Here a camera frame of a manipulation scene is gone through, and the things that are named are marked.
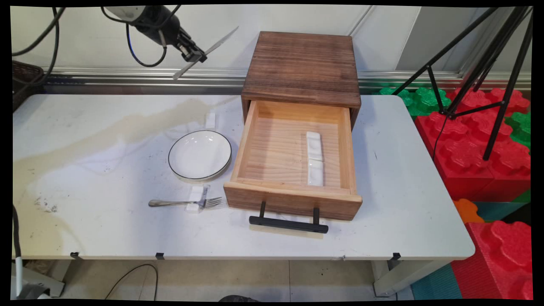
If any black floor cable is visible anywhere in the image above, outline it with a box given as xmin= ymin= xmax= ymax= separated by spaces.
xmin=104 ymin=263 xmax=159 ymax=300

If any black tripod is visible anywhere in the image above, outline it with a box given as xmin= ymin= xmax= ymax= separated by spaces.
xmin=391 ymin=6 xmax=534 ymax=161

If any black hanging cable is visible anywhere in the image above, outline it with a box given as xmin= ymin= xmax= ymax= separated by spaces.
xmin=12 ymin=6 xmax=67 ymax=57
xmin=40 ymin=6 xmax=60 ymax=83

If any silver fork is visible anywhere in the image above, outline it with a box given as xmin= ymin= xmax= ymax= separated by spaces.
xmin=148 ymin=196 xmax=223 ymax=209

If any teal foam mat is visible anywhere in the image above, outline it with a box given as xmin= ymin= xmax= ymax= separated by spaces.
xmin=410 ymin=263 xmax=463 ymax=300

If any light wooden drawer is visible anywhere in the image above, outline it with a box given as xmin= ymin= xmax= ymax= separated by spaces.
xmin=223 ymin=100 xmax=363 ymax=221

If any green foam block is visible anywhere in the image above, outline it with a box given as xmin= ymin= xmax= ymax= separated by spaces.
xmin=504 ymin=111 xmax=532 ymax=149
xmin=374 ymin=86 xmax=452 ymax=119

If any black drawer handle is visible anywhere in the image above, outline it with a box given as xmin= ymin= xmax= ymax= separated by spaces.
xmin=249 ymin=201 xmax=329 ymax=234

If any dark woven basket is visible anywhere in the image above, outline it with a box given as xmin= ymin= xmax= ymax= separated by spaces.
xmin=12 ymin=59 xmax=45 ymax=112

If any silver table knife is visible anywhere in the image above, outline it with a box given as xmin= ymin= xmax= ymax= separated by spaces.
xmin=172 ymin=26 xmax=239 ymax=80

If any orange foam block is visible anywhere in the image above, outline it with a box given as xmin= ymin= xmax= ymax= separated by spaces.
xmin=453 ymin=198 xmax=485 ymax=225

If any black looping gripper cable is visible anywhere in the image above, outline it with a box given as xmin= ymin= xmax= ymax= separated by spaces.
xmin=125 ymin=23 xmax=168 ymax=68

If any aluminium wall rail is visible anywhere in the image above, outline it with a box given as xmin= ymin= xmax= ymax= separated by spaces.
xmin=42 ymin=67 xmax=532 ymax=95

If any dark wooden cabinet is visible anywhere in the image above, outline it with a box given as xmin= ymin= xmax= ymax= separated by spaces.
xmin=241 ymin=31 xmax=362 ymax=128

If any white table leg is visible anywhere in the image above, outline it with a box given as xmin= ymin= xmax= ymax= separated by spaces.
xmin=372 ymin=259 xmax=442 ymax=297

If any white plate with dark rim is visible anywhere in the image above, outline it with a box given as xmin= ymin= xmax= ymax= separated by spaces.
xmin=168 ymin=130 xmax=233 ymax=181

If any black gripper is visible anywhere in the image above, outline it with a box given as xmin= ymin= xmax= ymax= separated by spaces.
xmin=135 ymin=6 xmax=209 ymax=64

